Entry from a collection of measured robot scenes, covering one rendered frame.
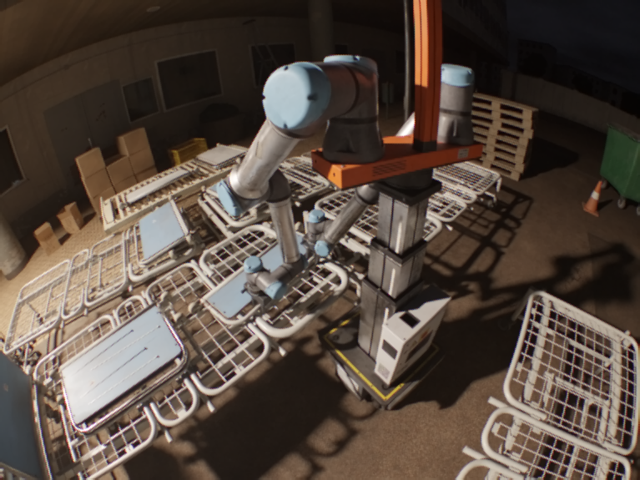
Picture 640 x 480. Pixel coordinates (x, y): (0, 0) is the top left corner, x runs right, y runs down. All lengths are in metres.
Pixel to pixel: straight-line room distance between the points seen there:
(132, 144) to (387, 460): 4.65
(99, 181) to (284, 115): 4.13
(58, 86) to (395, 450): 7.48
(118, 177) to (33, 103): 3.43
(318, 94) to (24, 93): 6.92
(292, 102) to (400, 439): 1.49
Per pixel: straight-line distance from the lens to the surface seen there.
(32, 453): 1.68
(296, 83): 0.46
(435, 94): 0.69
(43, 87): 7.04
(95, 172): 4.45
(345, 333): 1.44
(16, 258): 5.37
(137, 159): 4.58
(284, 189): 0.88
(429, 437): 1.57
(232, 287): 1.42
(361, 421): 1.54
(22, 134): 7.09
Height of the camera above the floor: 1.49
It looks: 37 degrees down
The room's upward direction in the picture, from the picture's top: 5 degrees counter-clockwise
